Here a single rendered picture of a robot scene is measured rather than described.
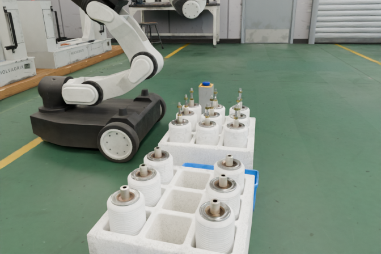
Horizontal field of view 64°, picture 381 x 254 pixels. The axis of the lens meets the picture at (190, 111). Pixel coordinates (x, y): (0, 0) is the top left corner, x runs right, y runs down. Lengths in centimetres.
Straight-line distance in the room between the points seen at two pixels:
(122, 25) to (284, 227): 113
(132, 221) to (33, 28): 319
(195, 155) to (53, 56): 272
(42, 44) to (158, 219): 310
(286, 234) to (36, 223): 86
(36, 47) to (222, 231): 334
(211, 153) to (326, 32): 537
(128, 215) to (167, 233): 16
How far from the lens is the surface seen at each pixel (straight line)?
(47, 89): 184
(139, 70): 154
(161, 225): 91
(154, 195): 92
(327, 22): 641
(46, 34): 374
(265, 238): 110
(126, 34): 158
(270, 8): 629
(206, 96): 163
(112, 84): 167
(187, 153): 126
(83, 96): 171
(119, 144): 150
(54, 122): 171
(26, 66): 335
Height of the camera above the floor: 72
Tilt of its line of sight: 19 degrees down
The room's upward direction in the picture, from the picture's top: 1 degrees counter-clockwise
